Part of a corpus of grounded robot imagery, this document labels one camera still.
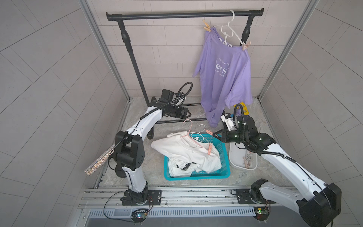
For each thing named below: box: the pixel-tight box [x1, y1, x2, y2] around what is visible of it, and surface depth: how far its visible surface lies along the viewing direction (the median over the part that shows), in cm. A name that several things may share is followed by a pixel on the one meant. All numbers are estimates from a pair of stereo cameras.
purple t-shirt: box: [192, 27, 253, 128], surface depth 76 cm
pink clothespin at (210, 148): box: [207, 142, 213, 156], surface depth 80 cm
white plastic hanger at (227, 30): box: [213, 9, 245, 49], surface depth 63 cm
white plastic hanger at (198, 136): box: [187, 123, 210, 144], surface depth 84 cm
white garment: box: [151, 131, 222, 178], surface depth 78 cm
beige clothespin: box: [202, 18, 212, 32], surface depth 74 cm
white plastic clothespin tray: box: [228, 142, 258, 171], surface depth 84 cm
